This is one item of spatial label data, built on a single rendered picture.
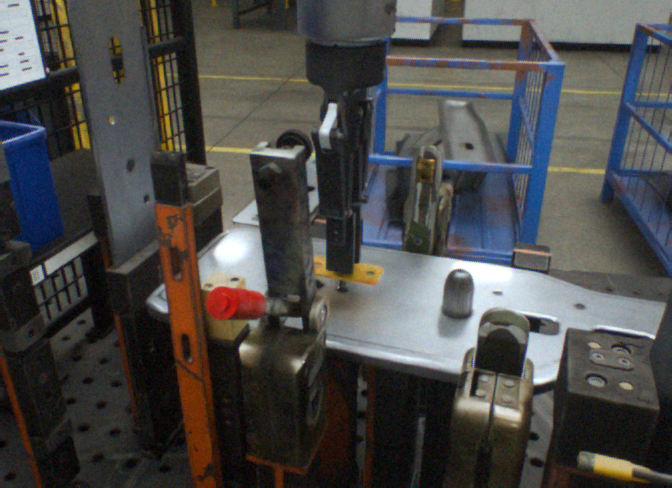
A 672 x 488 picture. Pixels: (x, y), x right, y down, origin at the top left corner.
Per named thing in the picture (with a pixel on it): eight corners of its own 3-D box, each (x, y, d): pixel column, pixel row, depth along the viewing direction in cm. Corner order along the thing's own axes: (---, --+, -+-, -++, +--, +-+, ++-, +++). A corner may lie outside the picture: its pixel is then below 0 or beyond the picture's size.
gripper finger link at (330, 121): (355, 85, 57) (338, 92, 53) (353, 140, 59) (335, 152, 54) (331, 83, 58) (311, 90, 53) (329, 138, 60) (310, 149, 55)
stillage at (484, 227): (374, 180, 372) (379, 14, 330) (510, 190, 358) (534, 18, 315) (335, 279, 267) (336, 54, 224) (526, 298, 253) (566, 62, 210)
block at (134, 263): (202, 405, 95) (180, 230, 82) (158, 462, 85) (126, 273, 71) (185, 401, 96) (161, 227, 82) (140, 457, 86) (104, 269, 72)
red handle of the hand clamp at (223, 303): (322, 300, 54) (251, 291, 39) (317, 325, 54) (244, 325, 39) (278, 292, 55) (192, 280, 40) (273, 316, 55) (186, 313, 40)
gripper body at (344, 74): (373, 48, 52) (370, 153, 56) (396, 34, 59) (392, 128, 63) (290, 43, 54) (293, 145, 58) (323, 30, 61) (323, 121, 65)
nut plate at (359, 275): (385, 269, 68) (385, 259, 67) (376, 286, 65) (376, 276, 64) (313, 257, 70) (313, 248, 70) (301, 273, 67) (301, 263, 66)
